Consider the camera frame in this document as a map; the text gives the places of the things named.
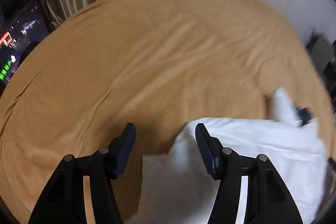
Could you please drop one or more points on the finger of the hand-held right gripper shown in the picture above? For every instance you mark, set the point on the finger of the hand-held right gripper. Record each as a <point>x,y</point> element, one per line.
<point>305,115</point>

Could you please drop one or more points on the orange bed quilt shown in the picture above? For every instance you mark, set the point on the orange bed quilt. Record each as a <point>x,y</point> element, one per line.
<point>157,56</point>

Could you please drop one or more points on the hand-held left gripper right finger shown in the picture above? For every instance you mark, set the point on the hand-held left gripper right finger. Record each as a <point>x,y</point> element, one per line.
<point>207,153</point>

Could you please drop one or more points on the white puffer jacket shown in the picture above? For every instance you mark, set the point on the white puffer jacket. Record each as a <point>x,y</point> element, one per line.
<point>262,140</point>

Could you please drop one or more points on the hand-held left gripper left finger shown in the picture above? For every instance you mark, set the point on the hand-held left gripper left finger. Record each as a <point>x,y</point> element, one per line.
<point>123,153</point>

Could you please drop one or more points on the night window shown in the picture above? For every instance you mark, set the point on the night window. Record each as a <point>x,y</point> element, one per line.
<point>18,37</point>

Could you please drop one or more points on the chair with grey cloth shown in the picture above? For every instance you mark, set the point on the chair with grey cloth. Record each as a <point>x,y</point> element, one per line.
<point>319,54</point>

